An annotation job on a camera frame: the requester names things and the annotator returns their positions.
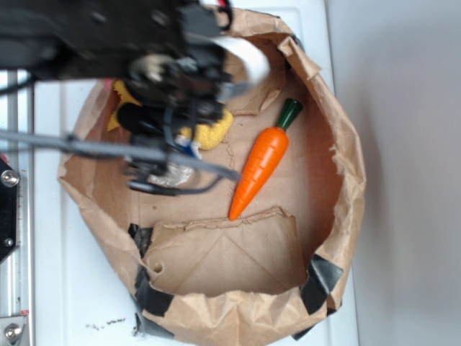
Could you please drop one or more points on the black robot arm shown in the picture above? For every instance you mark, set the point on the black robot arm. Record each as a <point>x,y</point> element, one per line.
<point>166,53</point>

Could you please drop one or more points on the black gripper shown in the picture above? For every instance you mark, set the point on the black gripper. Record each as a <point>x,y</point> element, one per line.
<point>186,98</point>

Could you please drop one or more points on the orange toy carrot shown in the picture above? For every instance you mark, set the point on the orange toy carrot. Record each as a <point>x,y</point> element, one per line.
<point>265,156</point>

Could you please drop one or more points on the aluminium extrusion rail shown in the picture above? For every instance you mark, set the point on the aluminium extrusion rail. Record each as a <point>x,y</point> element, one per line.
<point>17,278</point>

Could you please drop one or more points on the crumpled white paper ball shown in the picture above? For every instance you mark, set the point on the crumpled white paper ball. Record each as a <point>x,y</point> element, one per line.
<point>175,176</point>

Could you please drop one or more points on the metal corner bracket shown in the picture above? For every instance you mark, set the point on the metal corner bracket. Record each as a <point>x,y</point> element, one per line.
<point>14,331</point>

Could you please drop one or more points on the brown paper bag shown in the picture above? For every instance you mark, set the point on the brown paper bag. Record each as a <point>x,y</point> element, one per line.
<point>279,269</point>

